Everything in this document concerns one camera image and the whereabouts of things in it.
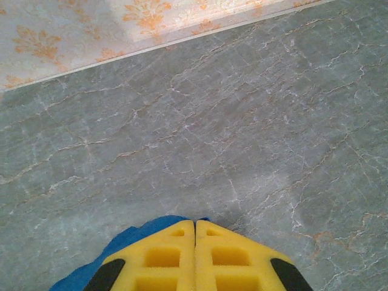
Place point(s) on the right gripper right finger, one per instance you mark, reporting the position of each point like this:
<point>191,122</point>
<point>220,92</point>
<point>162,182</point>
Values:
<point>233,263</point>

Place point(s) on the plain blue t-shirt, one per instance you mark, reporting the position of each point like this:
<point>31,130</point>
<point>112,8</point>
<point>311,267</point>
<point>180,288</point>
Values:
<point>127,238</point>

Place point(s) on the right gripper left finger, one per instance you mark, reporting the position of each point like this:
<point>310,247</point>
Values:
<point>163,263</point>

